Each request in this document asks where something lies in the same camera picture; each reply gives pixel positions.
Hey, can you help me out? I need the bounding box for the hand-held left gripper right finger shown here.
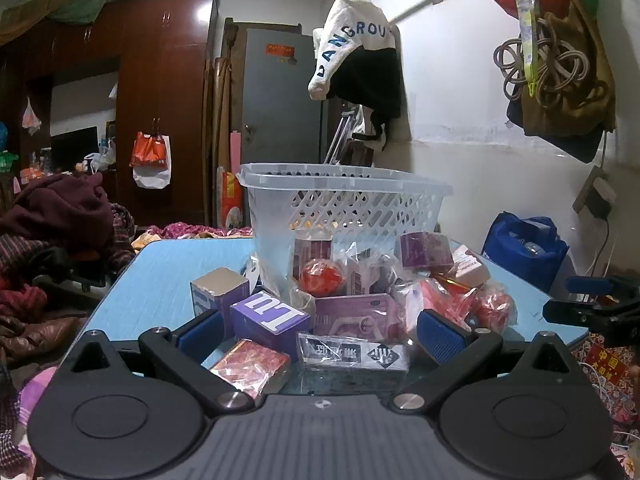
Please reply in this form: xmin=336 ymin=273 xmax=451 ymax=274
xmin=392 ymin=309 xmax=576 ymax=413

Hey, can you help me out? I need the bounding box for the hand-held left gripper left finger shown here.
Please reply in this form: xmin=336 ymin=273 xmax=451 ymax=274
xmin=65 ymin=309 xmax=254 ymax=417

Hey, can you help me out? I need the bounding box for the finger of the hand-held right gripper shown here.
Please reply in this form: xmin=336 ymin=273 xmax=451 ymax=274
xmin=566 ymin=275 xmax=640 ymax=302
xmin=542 ymin=300 xmax=640 ymax=346

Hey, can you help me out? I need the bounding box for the red wrapped packet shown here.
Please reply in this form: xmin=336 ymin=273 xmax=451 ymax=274
xmin=407 ymin=279 xmax=478 ymax=328

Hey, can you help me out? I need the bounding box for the red festive paper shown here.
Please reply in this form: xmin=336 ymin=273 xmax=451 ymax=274
xmin=584 ymin=344 xmax=638 ymax=386

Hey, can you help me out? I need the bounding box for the red patterned box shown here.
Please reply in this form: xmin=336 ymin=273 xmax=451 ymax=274
xmin=210 ymin=339 xmax=292 ymax=401

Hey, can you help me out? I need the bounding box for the red ball in clear bag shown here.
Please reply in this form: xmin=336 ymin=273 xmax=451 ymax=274
xmin=472 ymin=289 xmax=517 ymax=332
xmin=300 ymin=258 xmax=347 ymax=297

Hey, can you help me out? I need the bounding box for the blue shopping bag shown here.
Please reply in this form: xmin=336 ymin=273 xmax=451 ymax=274
xmin=481 ymin=212 xmax=571 ymax=294

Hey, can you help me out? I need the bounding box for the pink and white box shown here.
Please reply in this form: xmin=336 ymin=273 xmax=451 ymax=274
xmin=449 ymin=246 xmax=492 ymax=287

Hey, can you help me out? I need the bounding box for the purple box with white print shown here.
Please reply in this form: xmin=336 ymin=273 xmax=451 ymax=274
xmin=230 ymin=290 xmax=312 ymax=361

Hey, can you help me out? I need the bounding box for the purple cube box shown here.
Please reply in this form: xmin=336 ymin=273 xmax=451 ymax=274
xmin=400 ymin=231 xmax=454 ymax=272

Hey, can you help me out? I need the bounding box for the white clear-wrapped packet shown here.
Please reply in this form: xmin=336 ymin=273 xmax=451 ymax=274
xmin=347 ymin=259 xmax=397 ymax=297

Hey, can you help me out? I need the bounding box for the black and white packet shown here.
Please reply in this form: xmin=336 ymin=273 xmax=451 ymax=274
xmin=297 ymin=331 xmax=409 ymax=372

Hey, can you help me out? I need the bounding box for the flat purple box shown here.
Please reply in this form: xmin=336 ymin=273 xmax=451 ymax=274
xmin=314 ymin=293 xmax=407 ymax=347

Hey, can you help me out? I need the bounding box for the maroon box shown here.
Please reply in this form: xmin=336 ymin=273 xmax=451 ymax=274
xmin=293 ymin=237 xmax=334 ymax=281

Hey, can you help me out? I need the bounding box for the red patterned tall package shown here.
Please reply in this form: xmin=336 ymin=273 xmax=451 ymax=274
xmin=222 ymin=170 xmax=246 ymax=231

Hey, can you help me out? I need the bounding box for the brown hanging bag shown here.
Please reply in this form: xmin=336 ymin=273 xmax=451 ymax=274
xmin=505 ymin=0 xmax=617 ymax=164

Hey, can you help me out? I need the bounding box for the orange and white plastic bag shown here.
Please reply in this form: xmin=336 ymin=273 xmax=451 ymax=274
xmin=129 ymin=131 xmax=173 ymax=190

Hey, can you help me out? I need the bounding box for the pile of dark clothes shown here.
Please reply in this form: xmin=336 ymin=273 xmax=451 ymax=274
xmin=0 ymin=172 xmax=138 ymax=311

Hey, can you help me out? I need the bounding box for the black television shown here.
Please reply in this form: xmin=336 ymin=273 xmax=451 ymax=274
xmin=50 ymin=127 xmax=100 ymax=169

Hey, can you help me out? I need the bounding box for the folded metal rack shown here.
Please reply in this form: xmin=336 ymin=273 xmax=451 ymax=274
xmin=324 ymin=104 xmax=362 ymax=166

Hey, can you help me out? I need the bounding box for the grey door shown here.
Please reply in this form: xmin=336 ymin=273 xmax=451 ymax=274
xmin=242 ymin=27 xmax=331 ymax=167

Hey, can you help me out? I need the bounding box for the brown wooden wardrobe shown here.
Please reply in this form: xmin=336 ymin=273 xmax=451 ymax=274
xmin=0 ymin=0 xmax=221 ymax=231

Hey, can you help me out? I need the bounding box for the pink hanging plastic bag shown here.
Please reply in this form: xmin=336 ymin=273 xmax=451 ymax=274
xmin=21 ymin=97 xmax=42 ymax=136

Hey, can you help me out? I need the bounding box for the white and black hoodie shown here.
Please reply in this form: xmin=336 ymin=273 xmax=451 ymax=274
xmin=307 ymin=0 xmax=407 ymax=152

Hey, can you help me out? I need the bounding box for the wall power adapter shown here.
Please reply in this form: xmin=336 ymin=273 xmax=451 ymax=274
xmin=572 ymin=165 xmax=619 ymax=221

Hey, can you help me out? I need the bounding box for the coiled brown rope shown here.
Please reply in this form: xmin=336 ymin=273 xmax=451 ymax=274
xmin=494 ymin=11 xmax=603 ymax=107

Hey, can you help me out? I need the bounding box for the yellow green strap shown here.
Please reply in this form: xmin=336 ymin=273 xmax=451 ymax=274
xmin=509 ymin=0 xmax=542 ymax=107

